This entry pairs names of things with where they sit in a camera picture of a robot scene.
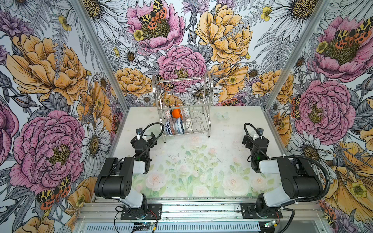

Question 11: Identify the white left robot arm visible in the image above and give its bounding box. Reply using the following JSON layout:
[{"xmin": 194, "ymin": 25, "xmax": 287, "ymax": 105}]
[{"xmin": 94, "ymin": 134, "xmax": 157, "ymax": 217}]

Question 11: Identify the aluminium right corner post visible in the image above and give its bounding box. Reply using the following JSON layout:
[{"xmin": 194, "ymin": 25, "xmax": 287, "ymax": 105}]
[{"xmin": 263, "ymin": 0, "xmax": 331, "ymax": 110}]

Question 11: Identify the aluminium left corner post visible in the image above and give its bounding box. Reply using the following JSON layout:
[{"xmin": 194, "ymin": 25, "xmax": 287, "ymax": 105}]
[{"xmin": 68, "ymin": 0, "xmax": 130, "ymax": 113}]

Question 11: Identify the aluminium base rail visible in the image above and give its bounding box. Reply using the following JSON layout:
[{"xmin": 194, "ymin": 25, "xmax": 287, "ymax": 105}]
[{"xmin": 72, "ymin": 196, "xmax": 333, "ymax": 233}]

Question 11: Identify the aluminium corner post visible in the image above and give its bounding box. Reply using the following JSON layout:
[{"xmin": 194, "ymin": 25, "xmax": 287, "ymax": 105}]
[
  {"xmin": 263, "ymin": 0, "xmax": 331, "ymax": 110},
  {"xmin": 68, "ymin": 0, "xmax": 130, "ymax": 113}
]

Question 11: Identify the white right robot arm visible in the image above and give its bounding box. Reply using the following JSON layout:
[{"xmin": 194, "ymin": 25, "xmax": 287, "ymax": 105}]
[{"xmin": 242, "ymin": 135, "xmax": 324, "ymax": 218}]

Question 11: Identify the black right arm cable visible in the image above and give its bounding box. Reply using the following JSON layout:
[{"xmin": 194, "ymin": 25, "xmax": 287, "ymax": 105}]
[{"xmin": 243, "ymin": 122, "xmax": 331, "ymax": 233}]

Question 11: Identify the blue floral white bowl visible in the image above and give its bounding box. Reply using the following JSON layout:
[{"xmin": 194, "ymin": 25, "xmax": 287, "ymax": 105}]
[{"xmin": 174, "ymin": 118, "xmax": 185, "ymax": 135}]

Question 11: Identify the grey dotted white bowl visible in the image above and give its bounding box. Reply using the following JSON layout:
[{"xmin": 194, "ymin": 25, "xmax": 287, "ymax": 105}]
[{"xmin": 184, "ymin": 117, "xmax": 193, "ymax": 133}]

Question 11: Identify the chrome wire dish rack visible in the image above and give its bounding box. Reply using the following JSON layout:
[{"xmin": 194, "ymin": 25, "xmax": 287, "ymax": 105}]
[{"xmin": 152, "ymin": 73, "xmax": 213, "ymax": 143}]

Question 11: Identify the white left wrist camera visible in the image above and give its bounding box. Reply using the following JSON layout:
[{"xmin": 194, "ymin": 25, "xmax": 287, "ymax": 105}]
[{"xmin": 136, "ymin": 128, "xmax": 156, "ymax": 141}]

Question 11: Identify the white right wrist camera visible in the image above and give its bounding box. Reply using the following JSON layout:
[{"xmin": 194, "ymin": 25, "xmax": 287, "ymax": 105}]
[{"xmin": 253, "ymin": 128, "xmax": 264, "ymax": 141}]

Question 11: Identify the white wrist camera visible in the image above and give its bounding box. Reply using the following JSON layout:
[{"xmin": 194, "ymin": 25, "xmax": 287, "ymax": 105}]
[
  {"xmin": 136, "ymin": 128, "xmax": 156, "ymax": 141},
  {"xmin": 253, "ymin": 128, "xmax": 264, "ymax": 141}
]

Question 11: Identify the plain orange bowl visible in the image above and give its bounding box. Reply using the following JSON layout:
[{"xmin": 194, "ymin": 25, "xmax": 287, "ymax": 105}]
[{"xmin": 172, "ymin": 108, "xmax": 183, "ymax": 119}]

